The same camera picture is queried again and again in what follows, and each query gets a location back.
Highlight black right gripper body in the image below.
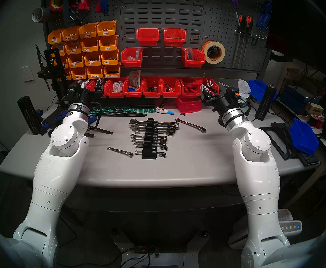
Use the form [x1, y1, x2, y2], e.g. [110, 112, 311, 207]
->
[203, 93, 231, 114]

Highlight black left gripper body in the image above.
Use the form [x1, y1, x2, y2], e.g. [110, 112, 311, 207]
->
[78, 86, 105, 106]

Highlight chrome 1/2 inch wrench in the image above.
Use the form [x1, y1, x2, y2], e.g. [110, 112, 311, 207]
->
[174, 118, 207, 133]

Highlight red bin with adhesive tube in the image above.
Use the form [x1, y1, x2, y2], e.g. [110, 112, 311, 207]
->
[199, 77, 220, 96]

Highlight yellow bin labelled M2.5-5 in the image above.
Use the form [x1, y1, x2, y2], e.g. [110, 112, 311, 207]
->
[86, 65, 105, 79]

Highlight yellow bin labelled M2.5-6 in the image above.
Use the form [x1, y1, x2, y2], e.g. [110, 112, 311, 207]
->
[70, 67, 88, 80]

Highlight red bin with red drivers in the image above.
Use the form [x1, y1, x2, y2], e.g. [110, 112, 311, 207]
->
[179, 77, 202, 98]

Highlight yellow bin labelled M4-0.7 HEX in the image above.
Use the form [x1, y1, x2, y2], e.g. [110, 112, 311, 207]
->
[104, 62, 122, 79]

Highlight red bin with clear bag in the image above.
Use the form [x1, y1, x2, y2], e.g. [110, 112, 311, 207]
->
[104, 78, 126, 98]

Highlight white crumpled tissue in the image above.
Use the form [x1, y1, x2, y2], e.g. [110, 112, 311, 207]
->
[237, 79, 252, 95]

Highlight empty red stacking bin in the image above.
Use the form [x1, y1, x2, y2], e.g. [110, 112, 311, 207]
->
[176, 97, 203, 114]

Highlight yellow bin labelled M3-8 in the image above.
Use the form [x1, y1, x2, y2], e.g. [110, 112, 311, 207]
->
[84, 51, 102, 66]

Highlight yellow bin labelled M3-12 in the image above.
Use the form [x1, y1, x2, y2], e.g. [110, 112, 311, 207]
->
[67, 54, 85, 68]

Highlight yellow bin labelled M3-6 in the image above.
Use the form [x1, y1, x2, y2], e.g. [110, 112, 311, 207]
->
[101, 49, 120, 65]

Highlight blue plastic bin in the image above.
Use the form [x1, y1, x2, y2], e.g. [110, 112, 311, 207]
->
[289, 118, 319, 155]
[248, 80, 277, 102]

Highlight black extrusion stand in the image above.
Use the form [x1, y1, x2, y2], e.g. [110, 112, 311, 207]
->
[37, 48, 70, 107]

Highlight clear bag with manual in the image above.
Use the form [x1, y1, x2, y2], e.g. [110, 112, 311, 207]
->
[128, 70, 141, 88]

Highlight red bin with manual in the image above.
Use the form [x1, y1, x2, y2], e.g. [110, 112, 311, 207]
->
[123, 77, 144, 98]

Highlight cream masking tape roll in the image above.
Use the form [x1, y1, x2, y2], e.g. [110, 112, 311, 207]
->
[201, 41, 226, 64]

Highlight yellow bin labelled M4-6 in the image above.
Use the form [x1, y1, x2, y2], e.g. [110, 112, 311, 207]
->
[81, 37, 100, 53]

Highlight yellow bin labelled M4X4X6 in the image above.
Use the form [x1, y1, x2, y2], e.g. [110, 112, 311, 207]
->
[65, 39, 82, 55]

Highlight yellow bin labelled M3-4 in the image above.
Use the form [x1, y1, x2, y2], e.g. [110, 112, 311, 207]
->
[99, 35, 119, 51]

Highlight red bin with black parts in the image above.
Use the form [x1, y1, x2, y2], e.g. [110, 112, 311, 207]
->
[142, 76, 163, 98]

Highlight chrome 3/4 inch wrench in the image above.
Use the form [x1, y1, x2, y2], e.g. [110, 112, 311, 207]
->
[129, 118, 180, 129]

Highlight chrome 5/8 inch wrench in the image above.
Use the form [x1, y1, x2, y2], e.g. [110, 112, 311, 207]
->
[131, 126, 177, 134]

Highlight yellow bin labelled M3X5X4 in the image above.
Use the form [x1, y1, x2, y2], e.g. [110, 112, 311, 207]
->
[47, 29, 64, 45]

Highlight green cutting mat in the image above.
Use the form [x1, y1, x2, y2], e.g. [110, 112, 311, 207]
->
[90, 107, 156, 114]

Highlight small chrome ratcheting wrench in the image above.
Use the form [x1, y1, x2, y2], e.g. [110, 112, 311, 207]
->
[106, 146, 134, 158]

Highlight chrome 7/16 inch wrench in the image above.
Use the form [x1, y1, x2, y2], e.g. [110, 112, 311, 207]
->
[130, 133, 168, 140]

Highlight chrome 3/8 inch wrench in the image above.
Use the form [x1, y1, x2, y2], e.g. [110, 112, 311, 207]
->
[131, 138, 168, 144]

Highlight orange black screwdriver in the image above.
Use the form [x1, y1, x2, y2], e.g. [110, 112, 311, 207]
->
[244, 16, 253, 67]
[236, 15, 244, 67]

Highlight dark blue crate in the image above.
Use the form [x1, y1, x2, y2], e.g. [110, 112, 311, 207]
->
[280, 85, 305, 114]

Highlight chrome 11/32 inch wrench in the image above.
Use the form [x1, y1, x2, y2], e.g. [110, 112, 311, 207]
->
[133, 141, 168, 147]

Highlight black hanging clamp tool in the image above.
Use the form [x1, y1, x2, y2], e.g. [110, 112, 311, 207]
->
[63, 0, 82, 26]

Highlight chrome 5/16 inch wrench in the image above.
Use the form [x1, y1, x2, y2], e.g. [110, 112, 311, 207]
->
[135, 144, 168, 151]

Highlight grey tape roll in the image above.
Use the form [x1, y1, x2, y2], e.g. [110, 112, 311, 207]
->
[31, 6, 45, 23]

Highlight black wrench holder rack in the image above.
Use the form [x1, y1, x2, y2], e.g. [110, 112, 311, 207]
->
[142, 118, 158, 160]

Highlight red yellow tape roll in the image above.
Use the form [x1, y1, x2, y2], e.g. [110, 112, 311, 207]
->
[49, 0, 68, 12]

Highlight small cardboard box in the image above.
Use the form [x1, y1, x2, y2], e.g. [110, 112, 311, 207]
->
[305, 103, 324, 116]

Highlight black monitor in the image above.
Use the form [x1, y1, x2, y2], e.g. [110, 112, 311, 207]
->
[265, 0, 326, 82]

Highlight black keyboard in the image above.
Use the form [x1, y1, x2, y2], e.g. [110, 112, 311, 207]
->
[297, 151, 321, 166]

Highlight white air purifier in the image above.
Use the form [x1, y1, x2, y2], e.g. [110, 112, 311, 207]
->
[228, 208, 303, 250]

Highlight black power strip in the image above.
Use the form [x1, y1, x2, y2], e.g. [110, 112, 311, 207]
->
[134, 244, 187, 255]

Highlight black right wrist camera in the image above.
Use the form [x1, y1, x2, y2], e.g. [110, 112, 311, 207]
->
[226, 87, 241, 102]

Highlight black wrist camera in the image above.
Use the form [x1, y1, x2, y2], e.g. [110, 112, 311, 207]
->
[68, 83, 82, 99]
[226, 87, 241, 102]

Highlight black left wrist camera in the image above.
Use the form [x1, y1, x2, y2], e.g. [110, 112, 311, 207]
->
[68, 83, 82, 99]

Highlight red wall bin with bags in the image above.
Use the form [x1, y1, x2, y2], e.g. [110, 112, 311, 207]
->
[181, 48, 206, 68]
[121, 47, 144, 68]

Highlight black stand frame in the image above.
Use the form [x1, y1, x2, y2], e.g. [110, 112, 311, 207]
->
[260, 122, 299, 161]

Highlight white wall switch plate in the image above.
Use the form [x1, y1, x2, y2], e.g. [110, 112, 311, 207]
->
[20, 65, 34, 82]

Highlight blue red handled cutter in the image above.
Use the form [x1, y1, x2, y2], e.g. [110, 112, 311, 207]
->
[95, 0, 111, 15]

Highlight blue handled pliers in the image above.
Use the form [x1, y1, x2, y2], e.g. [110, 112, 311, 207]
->
[256, 1, 273, 31]

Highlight grey tool wall panel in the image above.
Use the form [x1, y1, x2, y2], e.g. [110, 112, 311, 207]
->
[42, 0, 272, 75]

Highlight red wire spool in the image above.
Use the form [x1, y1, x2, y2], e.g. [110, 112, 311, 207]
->
[308, 114, 326, 129]

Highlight grey robot pedestal base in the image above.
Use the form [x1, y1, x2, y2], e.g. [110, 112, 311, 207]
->
[110, 228, 209, 268]

